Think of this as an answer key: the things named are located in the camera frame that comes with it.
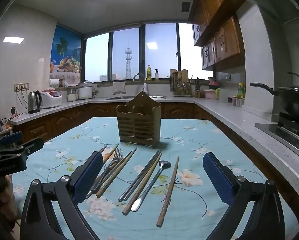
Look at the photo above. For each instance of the dish rack with utensils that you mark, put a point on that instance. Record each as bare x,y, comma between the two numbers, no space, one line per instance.
180,86

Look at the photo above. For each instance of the metal spoon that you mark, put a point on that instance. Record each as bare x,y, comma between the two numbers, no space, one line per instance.
164,164

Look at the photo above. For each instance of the wooden lower cabinets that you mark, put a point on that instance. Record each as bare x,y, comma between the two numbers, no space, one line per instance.
64,120

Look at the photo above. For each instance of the wall socket strip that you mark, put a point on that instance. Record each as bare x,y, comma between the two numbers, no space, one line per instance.
21,87

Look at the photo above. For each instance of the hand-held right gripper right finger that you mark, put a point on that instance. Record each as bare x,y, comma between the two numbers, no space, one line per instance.
219,180

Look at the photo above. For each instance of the metal faucet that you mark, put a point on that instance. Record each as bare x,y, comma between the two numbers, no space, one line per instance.
138,75

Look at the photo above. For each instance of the green mug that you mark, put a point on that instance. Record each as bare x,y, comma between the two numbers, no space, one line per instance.
218,93

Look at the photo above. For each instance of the steel electric kettle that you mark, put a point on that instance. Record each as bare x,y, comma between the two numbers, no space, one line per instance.
34,102

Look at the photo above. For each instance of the tropical fruit wall poster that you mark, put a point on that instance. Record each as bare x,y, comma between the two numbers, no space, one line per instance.
64,50

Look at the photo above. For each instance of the person's left hand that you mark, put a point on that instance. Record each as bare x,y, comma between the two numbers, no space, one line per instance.
9,200

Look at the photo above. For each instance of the row of spice jars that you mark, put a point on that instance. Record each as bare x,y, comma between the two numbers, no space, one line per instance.
235,102

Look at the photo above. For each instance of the hanging dish towel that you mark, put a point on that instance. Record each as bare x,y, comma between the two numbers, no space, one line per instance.
119,87

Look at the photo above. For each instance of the wooden upper cabinets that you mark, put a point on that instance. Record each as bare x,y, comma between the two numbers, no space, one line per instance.
222,37

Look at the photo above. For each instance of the white and red rice cooker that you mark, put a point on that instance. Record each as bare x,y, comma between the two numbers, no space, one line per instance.
50,100

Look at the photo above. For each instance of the steel sink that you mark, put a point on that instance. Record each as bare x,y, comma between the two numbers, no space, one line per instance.
129,97

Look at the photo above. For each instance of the wall switch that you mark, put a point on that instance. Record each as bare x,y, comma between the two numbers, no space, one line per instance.
228,77

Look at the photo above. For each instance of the pink basin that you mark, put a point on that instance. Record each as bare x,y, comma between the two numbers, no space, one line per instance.
209,94

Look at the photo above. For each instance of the yellow oil bottle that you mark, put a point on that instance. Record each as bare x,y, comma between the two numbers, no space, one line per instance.
241,91

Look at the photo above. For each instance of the lattice tower outside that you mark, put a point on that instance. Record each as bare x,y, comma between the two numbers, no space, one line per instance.
128,62

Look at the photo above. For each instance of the grey kitchen countertop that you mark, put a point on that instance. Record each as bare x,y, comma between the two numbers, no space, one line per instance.
239,120

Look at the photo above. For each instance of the red pot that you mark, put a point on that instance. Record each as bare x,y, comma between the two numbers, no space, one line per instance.
213,83

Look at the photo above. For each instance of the wooden cabinets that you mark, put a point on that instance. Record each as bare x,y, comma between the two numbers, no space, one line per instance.
64,120
222,37

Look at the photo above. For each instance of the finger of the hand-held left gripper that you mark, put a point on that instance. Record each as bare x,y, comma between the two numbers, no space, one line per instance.
12,138
32,145

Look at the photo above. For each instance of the square ceiling panel light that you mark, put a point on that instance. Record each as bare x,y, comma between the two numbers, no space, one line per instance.
13,39

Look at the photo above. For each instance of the white pump bottle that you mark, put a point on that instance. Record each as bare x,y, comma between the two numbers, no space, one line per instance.
156,75

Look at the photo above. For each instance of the metal chopstick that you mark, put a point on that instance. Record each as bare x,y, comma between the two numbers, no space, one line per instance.
138,176
104,148
122,162
142,176

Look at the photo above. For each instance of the wooden chopstick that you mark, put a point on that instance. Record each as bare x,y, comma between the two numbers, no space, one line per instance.
168,192
117,172
142,184
112,153

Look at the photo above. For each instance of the black wok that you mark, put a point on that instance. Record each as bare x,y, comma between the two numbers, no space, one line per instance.
292,102

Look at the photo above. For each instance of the paper towel roll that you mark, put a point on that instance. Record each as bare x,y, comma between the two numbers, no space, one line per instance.
54,82

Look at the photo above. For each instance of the knife block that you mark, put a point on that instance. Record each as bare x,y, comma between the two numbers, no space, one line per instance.
197,90

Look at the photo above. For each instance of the blue floral tablecloth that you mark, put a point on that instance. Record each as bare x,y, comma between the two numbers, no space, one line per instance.
189,142

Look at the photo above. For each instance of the metal fork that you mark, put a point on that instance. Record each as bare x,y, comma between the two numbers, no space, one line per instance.
117,158

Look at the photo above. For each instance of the white cooker pot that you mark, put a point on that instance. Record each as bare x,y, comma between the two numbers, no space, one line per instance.
84,91

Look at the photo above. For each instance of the kitchen window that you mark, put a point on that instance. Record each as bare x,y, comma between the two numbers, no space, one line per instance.
97,55

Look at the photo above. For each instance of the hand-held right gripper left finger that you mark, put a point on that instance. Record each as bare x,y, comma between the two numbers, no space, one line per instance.
89,177

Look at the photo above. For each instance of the yellow dish soap bottle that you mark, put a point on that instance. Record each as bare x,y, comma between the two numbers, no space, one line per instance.
148,73

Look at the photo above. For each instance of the gas stove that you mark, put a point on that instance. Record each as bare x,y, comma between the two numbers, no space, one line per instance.
282,130

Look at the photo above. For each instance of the wooden utensil holder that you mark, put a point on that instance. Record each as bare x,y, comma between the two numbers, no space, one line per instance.
138,122

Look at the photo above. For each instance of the dark ceiling vent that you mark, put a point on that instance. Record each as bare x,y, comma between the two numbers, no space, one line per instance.
186,6

